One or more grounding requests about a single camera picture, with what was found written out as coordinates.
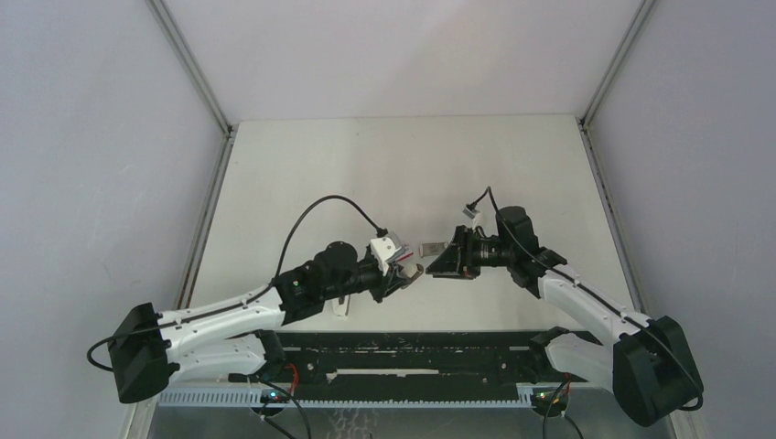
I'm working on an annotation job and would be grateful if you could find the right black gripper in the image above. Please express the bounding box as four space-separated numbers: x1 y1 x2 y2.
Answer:
426 226 514 280

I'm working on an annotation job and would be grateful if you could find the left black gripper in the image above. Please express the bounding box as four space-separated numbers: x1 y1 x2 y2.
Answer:
322 253 411 303

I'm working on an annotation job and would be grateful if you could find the beige mini stapler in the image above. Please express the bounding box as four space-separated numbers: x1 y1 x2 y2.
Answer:
398 263 425 284

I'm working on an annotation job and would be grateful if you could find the red white staple box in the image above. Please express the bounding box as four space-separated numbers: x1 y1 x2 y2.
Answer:
392 252 415 263

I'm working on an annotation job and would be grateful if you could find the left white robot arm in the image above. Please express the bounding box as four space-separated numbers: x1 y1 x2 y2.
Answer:
107 238 423 404

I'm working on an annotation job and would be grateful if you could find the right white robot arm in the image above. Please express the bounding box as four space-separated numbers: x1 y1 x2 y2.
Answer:
426 206 704 426

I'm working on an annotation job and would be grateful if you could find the left green circuit board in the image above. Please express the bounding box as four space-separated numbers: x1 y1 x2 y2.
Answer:
260 390 290 405

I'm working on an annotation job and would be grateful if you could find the green circuit board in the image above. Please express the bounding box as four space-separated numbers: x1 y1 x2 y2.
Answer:
531 391 569 408
260 390 290 405

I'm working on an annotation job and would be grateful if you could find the right green circuit board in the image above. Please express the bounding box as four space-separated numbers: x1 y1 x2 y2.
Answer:
531 391 569 408

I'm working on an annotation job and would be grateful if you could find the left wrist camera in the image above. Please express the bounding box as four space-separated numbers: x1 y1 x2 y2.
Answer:
370 231 408 276

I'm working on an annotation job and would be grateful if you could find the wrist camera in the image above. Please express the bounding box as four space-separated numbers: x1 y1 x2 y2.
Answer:
462 204 482 230
370 231 408 276

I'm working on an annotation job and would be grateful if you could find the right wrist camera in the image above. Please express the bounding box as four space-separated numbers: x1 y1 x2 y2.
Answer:
462 204 482 230

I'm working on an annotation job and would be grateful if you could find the left black cable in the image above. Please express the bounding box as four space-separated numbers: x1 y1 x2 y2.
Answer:
86 194 389 372

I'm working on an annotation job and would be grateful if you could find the black cable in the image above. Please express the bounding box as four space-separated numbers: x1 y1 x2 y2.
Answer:
475 186 705 413
86 194 389 372

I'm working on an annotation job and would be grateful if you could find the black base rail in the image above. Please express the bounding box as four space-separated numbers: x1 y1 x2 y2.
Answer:
229 327 596 403

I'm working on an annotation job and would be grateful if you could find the right black cable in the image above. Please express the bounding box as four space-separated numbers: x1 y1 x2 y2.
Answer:
475 186 705 413

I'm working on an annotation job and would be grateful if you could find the left aluminium frame post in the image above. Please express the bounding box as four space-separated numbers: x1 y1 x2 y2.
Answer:
145 0 235 308

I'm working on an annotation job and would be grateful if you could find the aluminium frame post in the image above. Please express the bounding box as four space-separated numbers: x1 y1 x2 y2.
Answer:
577 0 660 311
145 0 235 308

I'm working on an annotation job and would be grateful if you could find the right aluminium frame post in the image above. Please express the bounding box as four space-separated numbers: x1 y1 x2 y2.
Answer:
577 0 660 311

